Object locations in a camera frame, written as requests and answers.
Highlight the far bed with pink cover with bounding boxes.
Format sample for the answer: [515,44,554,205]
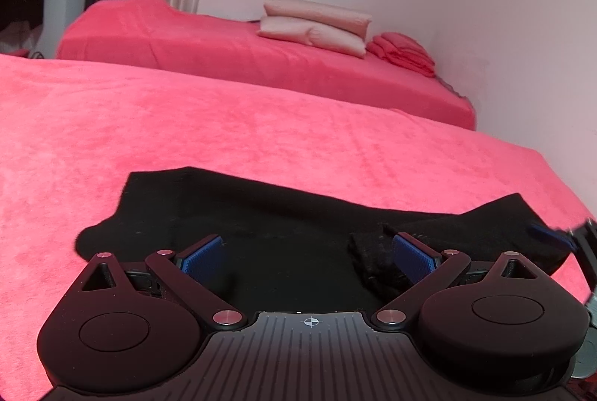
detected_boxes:
[56,0,477,131]

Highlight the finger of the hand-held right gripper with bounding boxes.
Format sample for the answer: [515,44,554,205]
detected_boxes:
[527,217,597,304]

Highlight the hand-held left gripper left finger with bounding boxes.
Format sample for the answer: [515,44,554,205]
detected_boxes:
[81,234,247,328]

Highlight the beige pillow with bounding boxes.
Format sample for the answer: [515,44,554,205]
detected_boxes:
[256,16,367,58]
[263,0,374,39]

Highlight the black pants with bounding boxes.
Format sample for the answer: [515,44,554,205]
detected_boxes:
[76,166,579,319]

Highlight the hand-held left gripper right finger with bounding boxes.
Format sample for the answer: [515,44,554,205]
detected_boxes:
[372,232,543,330]

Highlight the folded red blanket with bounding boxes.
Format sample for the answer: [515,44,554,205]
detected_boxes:
[366,32,437,78]

